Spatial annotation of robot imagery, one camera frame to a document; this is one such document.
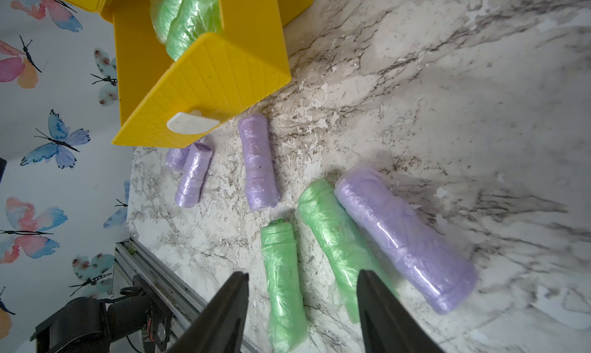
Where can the purple bag roll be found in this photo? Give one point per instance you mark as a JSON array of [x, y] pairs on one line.
[[194, 173], [261, 189], [176, 158], [424, 258]]

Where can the yellow drawer cabinet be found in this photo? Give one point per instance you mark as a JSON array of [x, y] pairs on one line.
[[166, 103]]

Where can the green bag roll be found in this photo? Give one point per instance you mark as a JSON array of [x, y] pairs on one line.
[[288, 326], [341, 241], [179, 23]]

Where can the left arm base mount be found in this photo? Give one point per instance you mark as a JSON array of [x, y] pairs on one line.
[[92, 325]]

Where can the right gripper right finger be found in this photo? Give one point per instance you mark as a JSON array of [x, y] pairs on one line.
[[386, 325]]

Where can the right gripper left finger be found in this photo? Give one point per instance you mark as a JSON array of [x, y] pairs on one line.
[[220, 327]]

